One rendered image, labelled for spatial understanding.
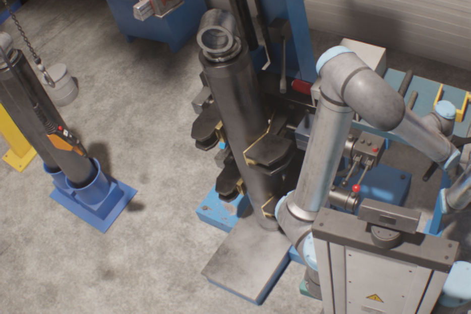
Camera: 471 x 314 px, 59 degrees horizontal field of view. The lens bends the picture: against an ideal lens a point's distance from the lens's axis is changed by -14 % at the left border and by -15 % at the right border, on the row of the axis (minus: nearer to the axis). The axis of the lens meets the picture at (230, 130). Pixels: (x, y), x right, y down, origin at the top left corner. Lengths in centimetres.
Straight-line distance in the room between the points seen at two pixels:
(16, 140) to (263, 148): 279
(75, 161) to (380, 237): 255
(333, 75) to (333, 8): 302
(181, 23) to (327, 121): 338
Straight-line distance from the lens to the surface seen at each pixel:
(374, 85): 119
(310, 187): 148
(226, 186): 273
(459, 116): 219
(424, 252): 100
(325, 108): 131
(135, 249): 335
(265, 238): 293
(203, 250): 317
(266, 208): 259
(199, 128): 240
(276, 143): 222
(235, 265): 289
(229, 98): 206
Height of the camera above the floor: 267
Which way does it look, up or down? 46 degrees down
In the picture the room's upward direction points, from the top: 19 degrees counter-clockwise
